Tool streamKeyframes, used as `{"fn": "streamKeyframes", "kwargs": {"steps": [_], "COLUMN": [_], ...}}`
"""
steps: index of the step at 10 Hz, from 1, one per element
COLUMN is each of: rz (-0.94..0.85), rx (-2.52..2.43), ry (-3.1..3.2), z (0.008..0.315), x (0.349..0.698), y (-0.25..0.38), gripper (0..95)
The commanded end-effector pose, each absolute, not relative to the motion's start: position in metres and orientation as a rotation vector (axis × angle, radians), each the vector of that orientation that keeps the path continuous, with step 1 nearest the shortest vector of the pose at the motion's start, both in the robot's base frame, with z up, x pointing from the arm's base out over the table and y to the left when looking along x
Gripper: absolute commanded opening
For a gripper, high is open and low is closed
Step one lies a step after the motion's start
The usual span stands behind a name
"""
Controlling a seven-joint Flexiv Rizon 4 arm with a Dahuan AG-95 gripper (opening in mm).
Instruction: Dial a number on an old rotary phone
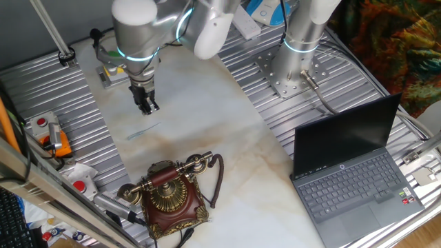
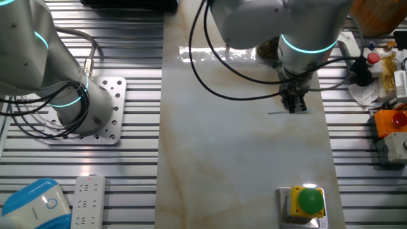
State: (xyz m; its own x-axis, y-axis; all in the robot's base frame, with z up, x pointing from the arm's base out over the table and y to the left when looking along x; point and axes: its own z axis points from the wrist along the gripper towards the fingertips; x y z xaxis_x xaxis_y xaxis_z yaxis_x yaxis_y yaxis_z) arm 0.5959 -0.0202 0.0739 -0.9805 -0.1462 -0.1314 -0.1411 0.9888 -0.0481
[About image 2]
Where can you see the orange emergency stop box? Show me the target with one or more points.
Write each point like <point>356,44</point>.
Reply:
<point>384,122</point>

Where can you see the orange brown bag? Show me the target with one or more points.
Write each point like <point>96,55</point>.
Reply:
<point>378,16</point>

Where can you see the silver robot mounting plate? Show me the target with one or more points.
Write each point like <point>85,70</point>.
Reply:
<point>117,111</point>

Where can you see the green button yellow box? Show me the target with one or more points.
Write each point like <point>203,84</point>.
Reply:
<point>310,202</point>

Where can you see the blue white round device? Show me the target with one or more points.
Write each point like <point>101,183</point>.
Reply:
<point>31,206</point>

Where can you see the brown gold rotary phone base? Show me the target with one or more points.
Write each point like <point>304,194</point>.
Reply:
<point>267,49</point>

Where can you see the yellow plastic bag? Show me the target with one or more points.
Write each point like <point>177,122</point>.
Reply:
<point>388,70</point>

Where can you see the grey box red button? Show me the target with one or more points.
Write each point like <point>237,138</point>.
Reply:
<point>394,148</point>

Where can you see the small blue trinket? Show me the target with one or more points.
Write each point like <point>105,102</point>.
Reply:
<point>373,44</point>

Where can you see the white crumpled tissue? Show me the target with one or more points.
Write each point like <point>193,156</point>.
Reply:
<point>369,93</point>

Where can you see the white box red button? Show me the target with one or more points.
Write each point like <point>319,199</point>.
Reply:
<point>375,65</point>

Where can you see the aluminium frame bar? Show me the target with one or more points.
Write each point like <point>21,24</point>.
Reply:
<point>346,54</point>

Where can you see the white power strip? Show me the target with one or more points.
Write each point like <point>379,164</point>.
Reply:
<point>88,203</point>

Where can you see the black foam microphone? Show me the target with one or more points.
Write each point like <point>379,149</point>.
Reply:
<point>361,71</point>

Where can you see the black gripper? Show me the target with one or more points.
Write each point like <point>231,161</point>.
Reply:
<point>294,84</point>

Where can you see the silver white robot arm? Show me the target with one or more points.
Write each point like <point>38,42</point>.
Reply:
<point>31,47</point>

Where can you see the ribbed silver camera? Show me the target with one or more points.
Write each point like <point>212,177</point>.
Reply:
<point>401,86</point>

